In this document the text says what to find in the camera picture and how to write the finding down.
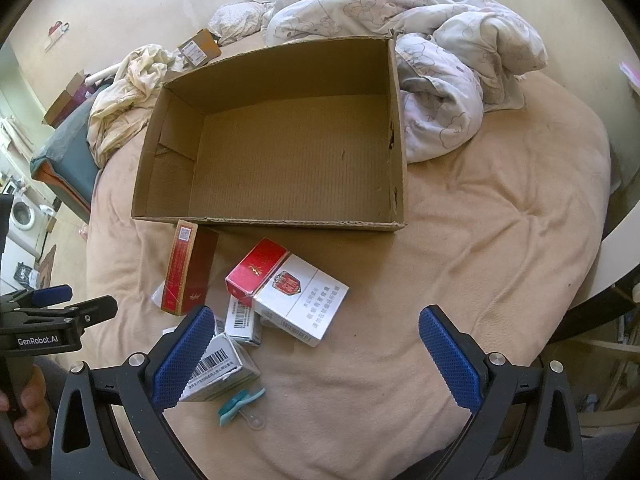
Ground teal pacifier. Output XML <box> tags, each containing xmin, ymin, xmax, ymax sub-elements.
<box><xmin>217</xmin><ymin>387</ymin><xmax>268</xmax><ymax>432</ymax></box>

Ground open brown cardboard box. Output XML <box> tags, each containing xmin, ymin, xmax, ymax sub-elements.
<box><xmin>42</xmin><ymin>70</ymin><xmax>96</xmax><ymax>128</ymax></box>

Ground teal upholstered chair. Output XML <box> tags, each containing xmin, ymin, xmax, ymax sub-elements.
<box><xmin>30</xmin><ymin>85</ymin><xmax>108</xmax><ymax>223</ymax></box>

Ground white rolled paper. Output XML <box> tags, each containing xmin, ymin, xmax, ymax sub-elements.
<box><xmin>82</xmin><ymin>62</ymin><xmax>123</xmax><ymax>86</ymax></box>

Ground person's left hand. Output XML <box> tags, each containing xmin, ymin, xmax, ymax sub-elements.
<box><xmin>0</xmin><ymin>365</ymin><xmax>51</xmax><ymax>443</ymax></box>

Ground floral pillow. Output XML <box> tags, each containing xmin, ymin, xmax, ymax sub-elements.
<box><xmin>207</xmin><ymin>1</ymin><xmax>273</xmax><ymax>46</ymax></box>

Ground tall red carton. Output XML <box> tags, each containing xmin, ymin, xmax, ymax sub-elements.
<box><xmin>161</xmin><ymin>220</ymin><xmax>220</xmax><ymax>317</ymax></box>

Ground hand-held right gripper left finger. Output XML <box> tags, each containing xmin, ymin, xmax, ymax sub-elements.
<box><xmin>51</xmin><ymin>304</ymin><xmax>217</xmax><ymax>480</ymax></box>

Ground small white barcode box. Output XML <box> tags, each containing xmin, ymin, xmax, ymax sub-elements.
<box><xmin>223</xmin><ymin>296</ymin><xmax>263</xmax><ymax>347</ymax></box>

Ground small brown labelled cardboard box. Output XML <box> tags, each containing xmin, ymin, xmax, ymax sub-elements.
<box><xmin>176</xmin><ymin>28</ymin><xmax>222</xmax><ymax>68</ymax></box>

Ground large cardboard box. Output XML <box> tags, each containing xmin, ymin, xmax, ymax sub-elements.
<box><xmin>131</xmin><ymin>35</ymin><xmax>408</xmax><ymax>232</ymax></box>

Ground white washing machine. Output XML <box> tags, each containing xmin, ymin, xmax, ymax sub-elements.
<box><xmin>7</xmin><ymin>195</ymin><xmax>48</xmax><ymax>256</ymax></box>

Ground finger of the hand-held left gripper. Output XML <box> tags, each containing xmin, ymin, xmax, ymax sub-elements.
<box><xmin>0</xmin><ymin>284</ymin><xmax>73</xmax><ymax>317</ymax></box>
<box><xmin>20</xmin><ymin>296</ymin><xmax>119</xmax><ymax>333</ymax></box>

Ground cream crumpled cloth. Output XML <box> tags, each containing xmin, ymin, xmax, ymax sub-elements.
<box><xmin>87</xmin><ymin>44</ymin><xmax>188</xmax><ymax>168</ymax></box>

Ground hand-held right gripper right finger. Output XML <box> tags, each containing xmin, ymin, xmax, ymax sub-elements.
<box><xmin>418</xmin><ymin>304</ymin><xmax>583</xmax><ymax>480</ymax></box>

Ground green and white medicine box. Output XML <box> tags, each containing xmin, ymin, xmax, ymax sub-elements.
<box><xmin>177</xmin><ymin>332</ymin><xmax>262</xmax><ymax>403</ymax></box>

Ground floral white quilt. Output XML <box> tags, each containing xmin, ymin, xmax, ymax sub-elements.
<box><xmin>262</xmin><ymin>0</ymin><xmax>548</xmax><ymax>163</ymax></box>

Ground brown floor mat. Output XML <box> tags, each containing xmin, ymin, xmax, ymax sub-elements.
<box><xmin>39</xmin><ymin>244</ymin><xmax>59</xmax><ymax>282</ymax></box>

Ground white carton with red emblem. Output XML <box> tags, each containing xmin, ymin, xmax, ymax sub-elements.
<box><xmin>252</xmin><ymin>254</ymin><xmax>350</xmax><ymax>348</ymax></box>

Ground red cigarette pack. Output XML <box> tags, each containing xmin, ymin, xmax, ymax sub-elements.
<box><xmin>225</xmin><ymin>238</ymin><xmax>291</xmax><ymax>308</ymax></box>

